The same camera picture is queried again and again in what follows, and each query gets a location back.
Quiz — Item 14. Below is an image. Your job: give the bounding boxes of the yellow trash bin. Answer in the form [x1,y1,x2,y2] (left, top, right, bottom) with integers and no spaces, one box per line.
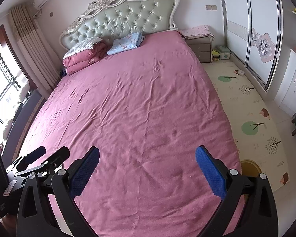
[241,159,262,177]

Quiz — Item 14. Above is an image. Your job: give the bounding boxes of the cartoon play mat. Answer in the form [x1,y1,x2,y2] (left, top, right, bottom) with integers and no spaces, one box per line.
[202,60,290,191]

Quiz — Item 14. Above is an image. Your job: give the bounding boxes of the pink bed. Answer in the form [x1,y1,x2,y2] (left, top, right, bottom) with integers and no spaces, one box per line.
[20,31,240,236]

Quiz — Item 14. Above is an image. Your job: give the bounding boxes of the folded pink quilt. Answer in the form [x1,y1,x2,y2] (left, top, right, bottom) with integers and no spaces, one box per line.
[62,41,107,75]

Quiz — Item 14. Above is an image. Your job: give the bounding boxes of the beige curtain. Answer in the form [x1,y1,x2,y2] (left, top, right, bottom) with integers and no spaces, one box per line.
[8,3,62,94]

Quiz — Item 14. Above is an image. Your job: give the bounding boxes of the striped white pillow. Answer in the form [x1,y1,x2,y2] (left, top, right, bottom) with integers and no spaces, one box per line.
[63,37,103,59]

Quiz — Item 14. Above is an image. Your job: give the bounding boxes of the white cabinet with stickers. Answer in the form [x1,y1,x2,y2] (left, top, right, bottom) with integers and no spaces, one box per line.
[274,49,296,117]

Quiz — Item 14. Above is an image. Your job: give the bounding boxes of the folded blue blanket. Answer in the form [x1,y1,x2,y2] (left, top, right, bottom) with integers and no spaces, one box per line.
[107,32,145,55]

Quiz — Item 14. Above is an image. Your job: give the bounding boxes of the green tufted headboard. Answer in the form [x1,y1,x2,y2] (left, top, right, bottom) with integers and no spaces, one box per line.
[59,0,180,50]

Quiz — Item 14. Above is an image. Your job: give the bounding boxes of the green storage box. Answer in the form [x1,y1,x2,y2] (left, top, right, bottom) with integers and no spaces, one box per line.
[215,45,231,60]

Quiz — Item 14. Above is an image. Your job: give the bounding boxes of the grey nightstand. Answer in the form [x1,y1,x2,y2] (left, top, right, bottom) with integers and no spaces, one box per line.
[185,36,212,63]

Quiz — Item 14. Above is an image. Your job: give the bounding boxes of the pink cloth on nightstand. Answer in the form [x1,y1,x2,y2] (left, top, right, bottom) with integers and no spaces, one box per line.
[179,25,215,40]

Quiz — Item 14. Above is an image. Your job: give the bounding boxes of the white sliding wardrobe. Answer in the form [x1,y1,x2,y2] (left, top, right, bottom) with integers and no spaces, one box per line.
[222,0,282,90]

